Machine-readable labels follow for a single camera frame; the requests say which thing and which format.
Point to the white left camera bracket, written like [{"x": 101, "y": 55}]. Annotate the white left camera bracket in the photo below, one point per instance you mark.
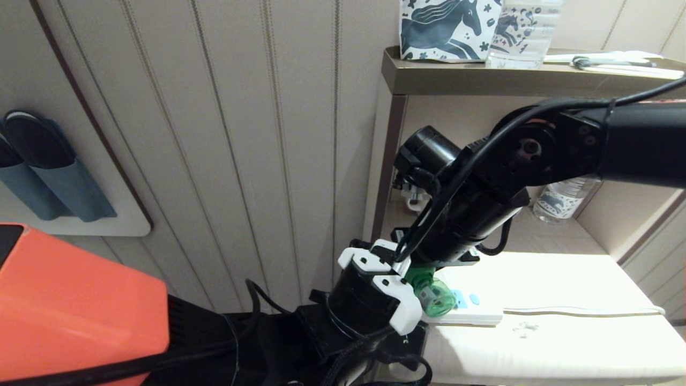
[{"x": 407, "y": 313}]

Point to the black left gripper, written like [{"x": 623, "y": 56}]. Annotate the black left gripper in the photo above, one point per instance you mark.
[{"x": 412, "y": 343}]

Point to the silver right camera bracket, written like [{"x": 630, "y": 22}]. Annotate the silver right camera bracket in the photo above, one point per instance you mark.
[{"x": 410, "y": 187}]

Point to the beige brown shelf unit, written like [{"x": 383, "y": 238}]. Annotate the beige brown shelf unit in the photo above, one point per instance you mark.
[{"x": 482, "y": 80}]

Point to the papers and pen on shelf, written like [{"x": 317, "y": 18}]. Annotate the papers and pen on shelf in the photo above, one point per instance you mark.
[{"x": 643, "y": 68}]

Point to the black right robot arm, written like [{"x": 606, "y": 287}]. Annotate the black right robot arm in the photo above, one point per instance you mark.
[{"x": 643, "y": 145}]

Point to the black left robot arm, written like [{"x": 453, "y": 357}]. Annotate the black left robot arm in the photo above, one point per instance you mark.
[{"x": 278, "y": 343}]

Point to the white ribbed mug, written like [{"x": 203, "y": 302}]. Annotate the white ribbed mug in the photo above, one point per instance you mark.
[{"x": 408, "y": 202}]

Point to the white power strip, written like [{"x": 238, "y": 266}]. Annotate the white power strip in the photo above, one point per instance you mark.
[{"x": 482, "y": 313}]

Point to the green mosquito repellent plug-in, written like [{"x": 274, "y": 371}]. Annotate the green mosquito repellent plug-in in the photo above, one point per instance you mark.
[{"x": 437, "y": 300}]

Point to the orange robot shell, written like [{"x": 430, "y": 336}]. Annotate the orange robot shell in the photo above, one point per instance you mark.
[{"x": 80, "y": 300}]

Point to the clear bottle horse print label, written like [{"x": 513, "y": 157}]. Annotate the clear bottle horse print label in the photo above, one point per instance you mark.
[{"x": 563, "y": 201}]

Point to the blue slipper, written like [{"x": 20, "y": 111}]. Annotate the blue slipper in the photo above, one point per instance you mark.
[
  {"x": 69, "y": 182},
  {"x": 27, "y": 193}
]

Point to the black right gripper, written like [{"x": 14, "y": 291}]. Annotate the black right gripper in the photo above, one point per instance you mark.
[{"x": 466, "y": 225}]

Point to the large clear horse print bottle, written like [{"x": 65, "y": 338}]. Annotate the large clear horse print bottle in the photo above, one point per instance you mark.
[{"x": 525, "y": 37}]

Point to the horse print tissue box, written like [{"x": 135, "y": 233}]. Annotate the horse print tissue box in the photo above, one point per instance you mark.
[{"x": 445, "y": 32}]

